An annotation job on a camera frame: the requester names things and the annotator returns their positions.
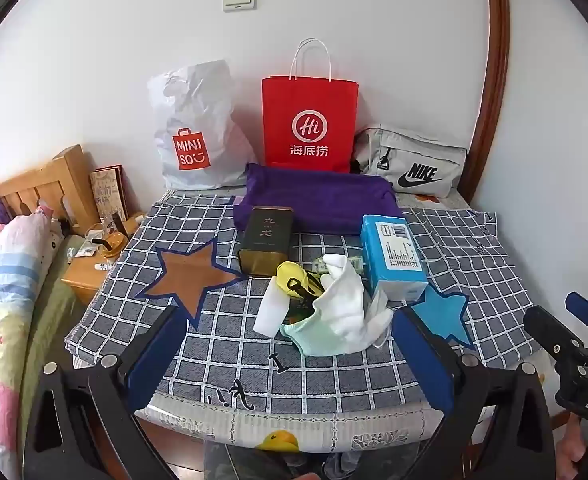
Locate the yellow and black cloth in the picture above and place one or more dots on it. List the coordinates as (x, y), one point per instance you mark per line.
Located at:
(291, 270)

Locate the blue tissue pack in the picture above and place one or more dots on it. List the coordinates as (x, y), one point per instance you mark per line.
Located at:
(388, 250)

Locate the dark green tea tin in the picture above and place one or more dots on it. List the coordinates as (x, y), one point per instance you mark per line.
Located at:
(266, 235)

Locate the small white tube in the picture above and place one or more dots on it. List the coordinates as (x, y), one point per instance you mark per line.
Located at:
(105, 265)

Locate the pale green face mask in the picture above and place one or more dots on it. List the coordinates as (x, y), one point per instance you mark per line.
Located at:
(309, 340)

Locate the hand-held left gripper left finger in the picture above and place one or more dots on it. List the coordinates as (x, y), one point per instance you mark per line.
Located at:
(156, 360)

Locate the person's right hand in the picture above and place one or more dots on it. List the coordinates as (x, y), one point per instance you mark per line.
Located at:
(569, 440)

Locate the white sponge block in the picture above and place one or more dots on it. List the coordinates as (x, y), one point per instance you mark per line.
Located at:
(274, 310)

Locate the white plastic shopping bag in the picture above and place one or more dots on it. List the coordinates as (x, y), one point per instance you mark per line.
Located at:
(199, 110)

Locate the green tissue packet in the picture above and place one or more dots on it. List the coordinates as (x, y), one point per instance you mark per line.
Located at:
(357, 264)

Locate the green bed sheet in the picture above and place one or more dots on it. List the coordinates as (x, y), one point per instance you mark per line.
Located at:
(49, 320)

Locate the grey waist bag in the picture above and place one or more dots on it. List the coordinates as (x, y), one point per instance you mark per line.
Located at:
(423, 160)

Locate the white face mask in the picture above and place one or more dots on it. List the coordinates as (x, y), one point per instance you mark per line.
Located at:
(381, 320)

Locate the clear plastic packet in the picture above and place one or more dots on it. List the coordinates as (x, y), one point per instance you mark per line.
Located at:
(81, 245)

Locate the illustrated book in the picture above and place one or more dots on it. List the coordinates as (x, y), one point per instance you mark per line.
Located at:
(106, 192)

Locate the clear plastic box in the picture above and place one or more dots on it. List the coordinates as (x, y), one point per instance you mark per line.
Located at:
(114, 222)

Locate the red paper shopping bag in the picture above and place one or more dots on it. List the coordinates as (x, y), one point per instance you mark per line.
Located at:
(309, 110)

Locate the grey checked blanket with stars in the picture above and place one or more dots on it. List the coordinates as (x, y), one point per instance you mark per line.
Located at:
(224, 350)

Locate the brown wooden arch frame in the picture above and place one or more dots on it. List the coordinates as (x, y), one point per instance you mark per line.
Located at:
(496, 60)

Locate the striped white pillow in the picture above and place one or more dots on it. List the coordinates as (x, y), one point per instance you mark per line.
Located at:
(14, 255)

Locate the white printed table cover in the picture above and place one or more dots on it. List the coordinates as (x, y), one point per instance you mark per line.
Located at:
(324, 430)

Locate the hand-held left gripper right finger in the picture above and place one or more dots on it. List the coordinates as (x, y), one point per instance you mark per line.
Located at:
(421, 360)

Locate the wooden nightstand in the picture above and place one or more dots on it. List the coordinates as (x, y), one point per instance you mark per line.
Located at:
(86, 280)

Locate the wooden bed headboard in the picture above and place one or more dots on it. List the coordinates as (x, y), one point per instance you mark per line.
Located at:
(39, 180)

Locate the purple fabric basket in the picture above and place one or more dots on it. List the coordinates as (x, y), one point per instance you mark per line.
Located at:
(324, 195)

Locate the white cloth glove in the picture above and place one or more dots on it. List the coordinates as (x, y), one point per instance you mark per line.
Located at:
(344, 300)

